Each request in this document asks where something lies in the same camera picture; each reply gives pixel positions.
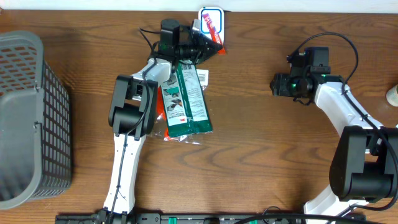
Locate red dustpan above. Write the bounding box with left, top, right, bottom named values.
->
left=150, top=69, right=213, bottom=144

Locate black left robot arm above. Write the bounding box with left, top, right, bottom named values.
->
left=103, top=19, right=222, bottom=223

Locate red snack stick packet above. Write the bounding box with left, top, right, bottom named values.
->
left=202, top=14, right=226, bottom=55

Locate black mounting rail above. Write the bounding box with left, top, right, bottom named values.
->
left=55, top=212, right=368, bottom=224

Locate black camera cable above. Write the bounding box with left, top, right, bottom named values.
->
left=107, top=27, right=162, bottom=223
left=285, top=32, right=398, bottom=212

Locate white barcode scanner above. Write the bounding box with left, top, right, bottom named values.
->
left=198, top=7, right=224, bottom=43

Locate black left camera cable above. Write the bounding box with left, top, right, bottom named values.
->
left=107, top=27, right=162, bottom=223

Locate green grip gloves package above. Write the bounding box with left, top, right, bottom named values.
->
left=158, top=60, right=213, bottom=140

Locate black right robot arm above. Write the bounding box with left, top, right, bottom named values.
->
left=270, top=47, right=397, bottom=217

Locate grey plastic basket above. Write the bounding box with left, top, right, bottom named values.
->
left=1, top=30, right=72, bottom=210

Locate black right camera cable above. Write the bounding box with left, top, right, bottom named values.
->
left=285, top=32, right=398, bottom=212

